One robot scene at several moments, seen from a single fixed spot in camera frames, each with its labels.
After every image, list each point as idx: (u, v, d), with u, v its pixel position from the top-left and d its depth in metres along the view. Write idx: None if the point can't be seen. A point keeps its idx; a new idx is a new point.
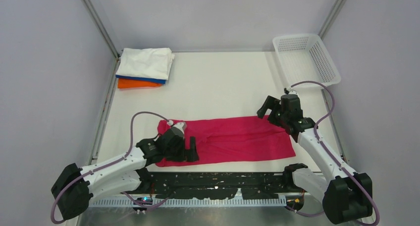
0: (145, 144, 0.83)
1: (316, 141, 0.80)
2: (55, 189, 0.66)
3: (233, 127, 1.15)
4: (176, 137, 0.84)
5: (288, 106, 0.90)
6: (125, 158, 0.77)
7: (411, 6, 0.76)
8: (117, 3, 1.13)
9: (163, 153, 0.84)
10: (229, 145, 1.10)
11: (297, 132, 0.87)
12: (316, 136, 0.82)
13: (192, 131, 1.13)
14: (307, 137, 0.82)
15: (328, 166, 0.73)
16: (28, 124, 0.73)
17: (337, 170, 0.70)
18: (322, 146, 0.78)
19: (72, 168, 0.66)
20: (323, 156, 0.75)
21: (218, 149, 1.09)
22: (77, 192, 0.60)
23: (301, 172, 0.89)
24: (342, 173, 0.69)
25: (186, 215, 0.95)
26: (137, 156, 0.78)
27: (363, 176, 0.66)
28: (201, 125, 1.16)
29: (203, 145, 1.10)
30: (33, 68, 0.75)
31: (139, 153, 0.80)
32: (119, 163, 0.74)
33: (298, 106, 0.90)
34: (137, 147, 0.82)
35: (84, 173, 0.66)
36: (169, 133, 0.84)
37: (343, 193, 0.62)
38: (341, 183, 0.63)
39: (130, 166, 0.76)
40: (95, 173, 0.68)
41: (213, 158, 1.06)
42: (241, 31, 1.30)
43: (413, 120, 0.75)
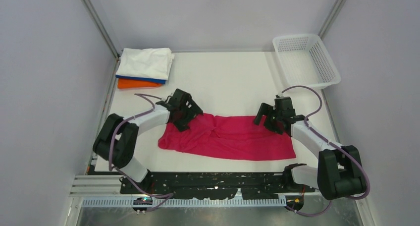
0: (163, 101, 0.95)
1: (305, 128, 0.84)
2: (99, 141, 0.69)
3: (235, 126, 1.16)
4: (185, 95, 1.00)
5: (281, 106, 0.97)
6: (154, 110, 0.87)
7: (411, 7, 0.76)
8: (117, 3, 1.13)
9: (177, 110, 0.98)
10: (230, 143, 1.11)
11: (289, 126, 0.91)
12: (305, 124, 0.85)
13: (197, 121, 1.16)
14: (297, 126, 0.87)
15: (317, 144, 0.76)
16: (28, 125, 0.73)
17: (325, 145, 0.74)
18: (311, 131, 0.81)
19: (116, 115, 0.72)
20: (312, 138, 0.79)
21: (219, 144, 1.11)
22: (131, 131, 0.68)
23: (298, 166, 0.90)
24: (330, 146, 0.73)
25: (186, 215, 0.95)
26: (162, 109, 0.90)
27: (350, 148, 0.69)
28: (206, 118, 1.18)
29: (205, 137, 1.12)
30: (33, 68, 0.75)
31: (162, 107, 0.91)
32: (151, 113, 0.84)
33: (290, 106, 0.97)
34: (159, 104, 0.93)
35: (128, 118, 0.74)
36: (179, 92, 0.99)
37: (331, 162, 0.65)
38: (329, 153, 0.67)
39: (157, 116, 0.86)
40: (136, 118, 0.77)
41: (214, 152, 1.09)
42: (241, 31, 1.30)
43: (414, 120, 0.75)
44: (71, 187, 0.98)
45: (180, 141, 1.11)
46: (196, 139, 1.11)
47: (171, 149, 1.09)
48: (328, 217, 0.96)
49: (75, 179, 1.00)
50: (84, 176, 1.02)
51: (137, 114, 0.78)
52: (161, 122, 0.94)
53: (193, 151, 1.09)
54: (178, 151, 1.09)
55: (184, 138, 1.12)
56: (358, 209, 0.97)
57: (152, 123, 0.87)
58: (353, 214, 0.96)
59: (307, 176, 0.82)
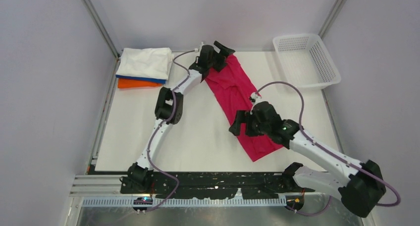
0: (194, 66, 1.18)
1: (311, 144, 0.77)
2: (158, 107, 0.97)
3: (249, 96, 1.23)
4: (210, 52, 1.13)
5: (266, 118, 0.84)
6: (190, 76, 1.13)
7: (411, 7, 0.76)
8: (117, 3, 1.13)
9: (208, 68, 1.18)
10: (236, 105, 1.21)
11: (286, 140, 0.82)
12: (308, 139, 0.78)
13: (237, 71, 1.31)
14: (299, 142, 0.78)
15: (336, 168, 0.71)
16: (27, 125, 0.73)
17: (345, 167, 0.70)
18: (322, 149, 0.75)
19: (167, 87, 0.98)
20: (326, 158, 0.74)
21: (230, 100, 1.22)
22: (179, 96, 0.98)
23: (302, 174, 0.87)
24: (351, 168, 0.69)
25: (186, 215, 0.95)
26: (195, 74, 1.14)
27: (370, 165, 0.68)
28: (241, 76, 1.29)
29: (227, 84, 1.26)
30: (32, 68, 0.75)
31: (195, 72, 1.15)
32: (188, 79, 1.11)
33: (274, 112, 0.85)
34: (191, 69, 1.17)
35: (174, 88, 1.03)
36: (203, 52, 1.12)
37: (363, 191, 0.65)
38: (357, 180, 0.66)
39: (194, 81, 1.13)
40: (180, 87, 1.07)
41: (220, 99, 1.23)
42: (242, 30, 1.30)
43: (414, 120, 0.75)
44: (71, 187, 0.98)
45: (212, 73, 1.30)
46: (219, 82, 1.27)
47: None
48: (327, 217, 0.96)
49: (75, 179, 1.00)
50: (84, 175, 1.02)
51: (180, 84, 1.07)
52: (198, 82, 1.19)
53: (212, 84, 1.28)
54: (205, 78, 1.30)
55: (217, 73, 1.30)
56: None
57: (192, 85, 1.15)
58: (354, 214, 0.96)
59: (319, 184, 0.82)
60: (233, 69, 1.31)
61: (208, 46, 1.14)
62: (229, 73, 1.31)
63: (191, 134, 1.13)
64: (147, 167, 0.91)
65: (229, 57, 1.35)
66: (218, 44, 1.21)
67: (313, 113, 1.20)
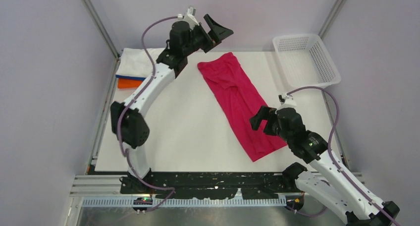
0: (164, 57, 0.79)
1: (337, 171, 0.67)
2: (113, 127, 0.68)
3: (249, 97, 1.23)
4: (184, 33, 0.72)
5: (290, 127, 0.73)
6: (155, 77, 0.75)
7: (411, 7, 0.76)
8: (117, 3, 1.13)
9: (184, 56, 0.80)
10: (236, 106, 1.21)
11: (307, 156, 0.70)
12: (335, 164, 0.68)
13: (236, 71, 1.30)
14: (324, 165, 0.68)
15: (356, 202, 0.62)
16: (28, 126, 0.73)
17: (367, 205, 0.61)
18: (347, 179, 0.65)
19: (116, 104, 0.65)
20: (348, 189, 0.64)
21: (230, 101, 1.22)
22: (132, 119, 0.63)
23: (305, 182, 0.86)
24: (373, 207, 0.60)
25: (186, 215, 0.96)
26: (164, 70, 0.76)
27: (392, 206, 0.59)
28: (241, 76, 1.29)
29: (227, 85, 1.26)
30: (33, 68, 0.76)
31: (164, 67, 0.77)
32: (153, 82, 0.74)
33: (301, 123, 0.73)
34: (159, 62, 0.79)
35: (129, 102, 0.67)
36: (174, 34, 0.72)
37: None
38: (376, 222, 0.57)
39: (163, 82, 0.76)
40: (138, 99, 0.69)
41: (220, 100, 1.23)
42: (242, 30, 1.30)
43: (414, 120, 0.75)
44: (71, 187, 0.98)
45: (212, 73, 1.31)
46: (218, 82, 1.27)
47: (202, 75, 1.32)
48: (327, 217, 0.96)
49: (75, 179, 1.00)
50: (84, 176, 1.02)
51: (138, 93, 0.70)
52: (172, 80, 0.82)
53: (211, 84, 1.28)
54: (204, 78, 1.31)
55: (216, 73, 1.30)
56: None
57: (162, 86, 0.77)
58: None
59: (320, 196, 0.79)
60: (233, 69, 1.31)
61: (182, 25, 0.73)
62: (228, 73, 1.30)
63: (191, 134, 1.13)
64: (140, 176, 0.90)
65: (229, 57, 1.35)
66: (209, 20, 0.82)
67: (313, 113, 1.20)
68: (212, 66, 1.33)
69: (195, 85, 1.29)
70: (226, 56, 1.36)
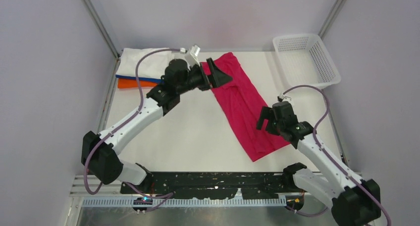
0: (155, 92, 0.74)
1: (318, 149, 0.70)
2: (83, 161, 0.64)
3: (249, 97, 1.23)
4: (180, 73, 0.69)
5: (281, 114, 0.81)
6: (139, 112, 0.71)
7: (411, 7, 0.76)
8: (117, 3, 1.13)
9: (177, 94, 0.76)
10: (236, 105, 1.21)
11: (295, 140, 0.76)
12: (317, 143, 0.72)
13: (237, 71, 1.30)
14: (307, 144, 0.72)
15: (334, 177, 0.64)
16: (29, 126, 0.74)
17: (344, 179, 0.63)
18: (327, 156, 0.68)
19: (90, 136, 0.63)
20: (328, 165, 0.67)
21: (230, 100, 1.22)
22: (104, 155, 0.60)
23: (302, 175, 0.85)
24: (350, 181, 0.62)
25: (186, 215, 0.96)
26: (152, 107, 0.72)
27: (370, 183, 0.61)
28: (241, 76, 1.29)
29: (227, 84, 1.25)
30: (33, 68, 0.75)
31: (153, 103, 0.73)
32: (135, 117, 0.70)
33: (292, 112, 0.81)
34: (149, 97, 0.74)
35: (104, 136, 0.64)
36: (169, 72, 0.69)
37: (354, 204, 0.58)
38: (351, 194, 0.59)
39: (147, 118, 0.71)
40: (115, 134, 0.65)
41: (220, 99, 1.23)
42: (242, 30, 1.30)
43: (413, 121, 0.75)
44: (71, 187, 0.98)
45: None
46: None
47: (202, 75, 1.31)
48: (327, 217, 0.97)
49: (75, 179, 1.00)
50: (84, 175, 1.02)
51: (116, 128, 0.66)
52: (160, 116, 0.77)
53: None
54: None
55: None
56: None
57: (146, 125, 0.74)
58: None
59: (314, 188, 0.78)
60: (233, 69, 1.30)
61: (181, 63, 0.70)
62: (229, 73, 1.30)
63: (192, 134, 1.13)
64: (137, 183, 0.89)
65: (229, 57, 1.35)
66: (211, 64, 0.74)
67: (313, 113, 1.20)
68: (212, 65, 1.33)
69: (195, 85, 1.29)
70: (226, 55, 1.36)
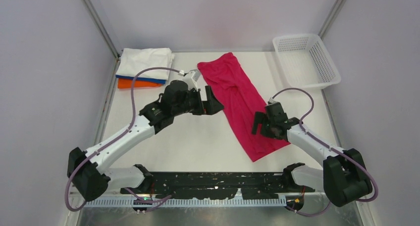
0: (149, 110, 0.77)
1: (303, 133, 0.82)
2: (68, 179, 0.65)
3: (249, 98, 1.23)
4: (179, 92, 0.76)
5: (272, 112, 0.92)
6: (130, 131, 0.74)
7: (411, 7, 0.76)
8: (117, 3, 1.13)
9: (172, 114, 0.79)
10: (236, 105, 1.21)
11: (285, 132, 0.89)
12: (303, 129, 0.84)
13: (237, 71, 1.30)
14: (294, 132, 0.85)
15: (319, 151, 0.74)
16: (28, 125, 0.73)
17: (327, 152, 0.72)
18: (310, 137, 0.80)
19: (77, 153, 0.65)
20: (312, 143, 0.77)
21: (230, 100, 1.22)
22: (86, 174, 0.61)
23: (299, 170, 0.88)
24: (333, 152, 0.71)
25: (186, 215, 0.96)
26: (142, 126, 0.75)
27: (351, 151, 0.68)
28: (241, 76, 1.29)
29: (227, 84, 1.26)
30: (33, 67, 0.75)
31: (144, 122, 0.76)
32: (125, 136, 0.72)
33: (282, 110, 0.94)
34: (142, 115, 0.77)
35: (90, 154, 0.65)
36: (169, 91, 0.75)
37: (338, 169, 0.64)
38: (334, 160, 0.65)
39: (137, 137, 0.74)
40: (101, 152, 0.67)
41: (220, 99, 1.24)
42: (242, 30, 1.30)
43: (414, 120, 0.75)
44: (71, 187, 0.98)
45: (212, 73, 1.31)
46: (218, 82, 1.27)
47: (201, 74, 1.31)
48: (327, 217, 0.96)
49: None
50: None
51: (102, 146, 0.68)
52: (151, 135, 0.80)
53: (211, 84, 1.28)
54: (204, 77, 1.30)
55: (216, 73, 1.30)
56: (358, 209, 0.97)
57: (135, 143, 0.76)
58: (353, 214, 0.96)
59: (312, 179, 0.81)
60: (233, 69, 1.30)
61: (181, 84, 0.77)
62: (229, 73, 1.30)
63: (191, 134, 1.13)
64: (134, 186, 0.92)
65: (229, 57, 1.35)
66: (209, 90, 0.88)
67: (313, 113, 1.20)
68: (211, 65, 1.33)
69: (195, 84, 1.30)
70: (227, 55, 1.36)
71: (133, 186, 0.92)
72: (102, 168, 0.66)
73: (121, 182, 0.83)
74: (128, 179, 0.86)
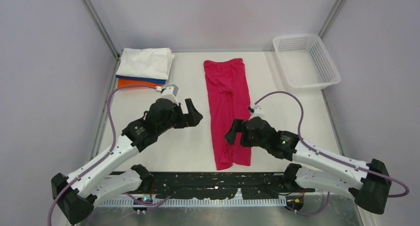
0: (132, 129, 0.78)
1: (315, 155, 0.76)
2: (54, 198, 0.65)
3: (240, 106, 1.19)
4: (163, 111, 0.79)
5: (262, 134, 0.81)
6: (111, 153, 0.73)
7: (411, 7, 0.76)
8: (117, 3, 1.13)
9: (155, 132, 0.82)
10: (222, 110, 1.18)
11: (288, 154, 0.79)
12: (311, 149, 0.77)
13: (239, 78, 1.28)
14: (303, 154, 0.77)
15: (344, 173, 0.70)
16: (28, 124, 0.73)
17: (353, 173, 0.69)
18: (325, 156, 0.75)
19: (58, 178, 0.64)
20: (333, 165, 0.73)
21: (218, 105, 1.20)
22: (69, 201, 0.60)
23: (305, 178, 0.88)
24: (360, 172, 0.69)
25: (186, 215, 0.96)
26: (125, 147, 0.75)
27: (376, 165, 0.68)
28: (240, 83, 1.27)
29: (223, 88, 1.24)
30: (33, 67, 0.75)
31: (126, 142, 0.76)
32: (106, 159, 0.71)
33: (269, 127, 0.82)
34: (125, 135, 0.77)
35: (71, 181, 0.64)
36: (154, 110, 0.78)
37: (377, 193, 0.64)
38: (370, 183, 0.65)
39: (120, 158, 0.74)
40: (82, 178, 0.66)
41: (210, 101, 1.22)
42: (242, 30, 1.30)
43: (414, 120, 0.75)
44: None
45: (215, 73, 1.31)
46: (216, 84, 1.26)
47: (204, 73, 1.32)
48: (327, 217, 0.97)
49: None
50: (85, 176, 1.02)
51: (83, 172, 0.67)
52: (135, 154, 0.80)
53: (208, 85, 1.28)
54: (205, 77, 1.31)
55: (216, 75, 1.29)
56: (358, 209, 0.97)
57: (119, 164, 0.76)
58: (353, 214, 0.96)
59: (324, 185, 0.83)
60: (236, 74, 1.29)
61: (165, 103, 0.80)
62: (230, 78, 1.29)
63: (191, 134, 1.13)
64: (133, 190, 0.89)
65: (236, 62, 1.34)
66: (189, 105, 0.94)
67: (312, 113, 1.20)
68: (214, 64, 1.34)
69: (196, 84, 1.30)
70: (239, 59, 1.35)
71: (131, 189, 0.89)
72: (83, 193, 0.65)
73: (112, 192, 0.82)
74: (120, 188, 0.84)
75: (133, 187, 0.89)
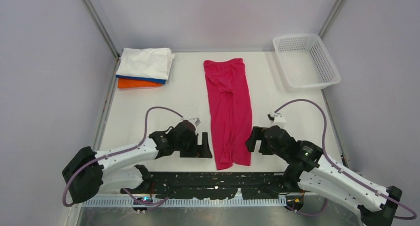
0: (158, 136, 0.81)
1: (338, 173, 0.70)
2: (67, 172, 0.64)
3: (240, 106, 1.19)
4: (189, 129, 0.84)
5: (281, 143, 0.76)
6: (138, 147, 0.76)
7: (411, 6, 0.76)
8: (117, 3, 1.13)
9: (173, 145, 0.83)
10: (222, 110, 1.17)
11: (308, 166, 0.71)
12: (334, 165, 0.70)
13: (239, 78, 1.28)
14: (326, 170, 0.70)
15: (363, 196, 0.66)
16: (28, 124, 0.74)
17: (374, 197, 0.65)
18: (347, 176, 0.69)
19: (85, 151, 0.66)
20: (354, 186, 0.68)
21: (218, 105, 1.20)
22: (91, 173, 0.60)
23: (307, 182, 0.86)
24: (380, 197, 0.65)
25: (186, 215, 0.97)
26: (150, 147, 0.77)
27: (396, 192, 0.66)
28: (240, 83, 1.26)
29: (223, 88, 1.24)
30: (32, 67, 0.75)
31: (152, 144, 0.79)
32: (131, 151, 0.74)
33: (288, 137, 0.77)
34: (151, 138, 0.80)
35: (98, 157, 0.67)
36: (182, 126, 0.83)
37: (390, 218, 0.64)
38: (387, 210, 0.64)
39: (141, 156, 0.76)
40: (110, 157, 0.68)
41: (210, 101, 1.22)
42: (242, 30, 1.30)
43: (414, 120, 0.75)
44: None
45: (215, 73, 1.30)
46: (216, 84, 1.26)
47: (204, 73, 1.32)
48: (327, 217, 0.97)
49: None
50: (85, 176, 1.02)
51: (112, 153, 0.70)
52: (150, 159, 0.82)
53: (207, 85, 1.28)
54: (205, 77, 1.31)
55: (216, 75, 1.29)
56: None
57: (138, 161, 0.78)
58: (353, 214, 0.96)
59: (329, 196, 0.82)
60: (236, 74, 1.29)
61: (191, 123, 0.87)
62: (230, 78, 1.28)
63: None
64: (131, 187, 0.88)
65: (236, 62, 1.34)
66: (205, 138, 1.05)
67: (313, 113, 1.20)
68: (214, 64, 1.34)
69: (196, 84, 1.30)
70: (239, 59, 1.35)
71: (130, 187, 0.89)
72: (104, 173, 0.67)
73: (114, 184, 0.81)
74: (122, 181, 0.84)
75: (135, 183, 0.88)
